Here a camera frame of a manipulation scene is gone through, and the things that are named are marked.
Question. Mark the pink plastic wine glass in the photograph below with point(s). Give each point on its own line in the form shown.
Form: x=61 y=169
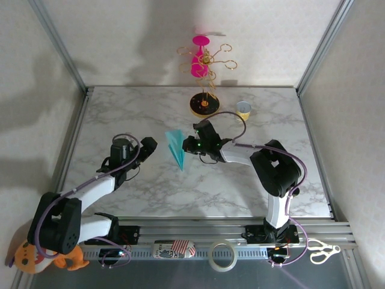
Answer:
x=201 y=40

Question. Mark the yellow tin can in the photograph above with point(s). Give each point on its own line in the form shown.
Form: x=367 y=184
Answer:
x=244 y=109

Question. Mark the white scissors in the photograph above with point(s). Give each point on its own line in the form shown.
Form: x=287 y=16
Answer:
x=319 y=244

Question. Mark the aluminium frame rail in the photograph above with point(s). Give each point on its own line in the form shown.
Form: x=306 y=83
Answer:
x=195 y=230

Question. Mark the orange plush shark toy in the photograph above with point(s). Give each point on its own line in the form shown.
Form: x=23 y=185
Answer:
x=73 y=259

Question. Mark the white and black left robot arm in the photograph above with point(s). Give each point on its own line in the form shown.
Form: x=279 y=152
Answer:
x=90 y=189

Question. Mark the striped pouch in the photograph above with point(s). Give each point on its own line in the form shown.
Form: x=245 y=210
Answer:
x=162 y=252

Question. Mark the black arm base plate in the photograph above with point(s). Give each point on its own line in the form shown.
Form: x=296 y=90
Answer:
x=254 y=234
x=132 y=233

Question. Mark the light blue paper sheet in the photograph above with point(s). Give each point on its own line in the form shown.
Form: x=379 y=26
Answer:
x=176 y=144

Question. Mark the black controller box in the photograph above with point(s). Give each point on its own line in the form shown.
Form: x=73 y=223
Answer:
x=108 y=253
x=281 y=256

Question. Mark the aluminium frame post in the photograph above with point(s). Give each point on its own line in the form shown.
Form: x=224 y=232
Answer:
x=323 y=45
x=61 y=45

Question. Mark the aluminium side rail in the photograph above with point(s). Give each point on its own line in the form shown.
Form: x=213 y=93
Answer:
x=316 y=144
x=71 y=144

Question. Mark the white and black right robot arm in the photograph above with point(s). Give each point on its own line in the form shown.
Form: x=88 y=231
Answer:
x=237 y=155

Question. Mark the clear tape roll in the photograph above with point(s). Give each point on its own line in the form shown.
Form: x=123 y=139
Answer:
x=210 y=256

